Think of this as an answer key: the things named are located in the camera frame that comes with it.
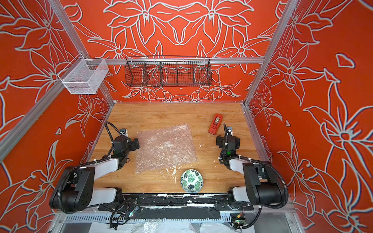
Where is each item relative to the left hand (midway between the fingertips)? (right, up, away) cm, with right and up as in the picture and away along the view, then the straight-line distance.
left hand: (130, 138), depth 93 cm
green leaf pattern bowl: (+40, -22, -13) cm, 47 cm away
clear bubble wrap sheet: (+23, -6, 0) cm, 24 cm away
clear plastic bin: (-29, +40, -2) cm, 50 cm away
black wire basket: (+22, +47, +8) cm, 52 cm away
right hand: (+64, +3, -1) cm, 64 cm away
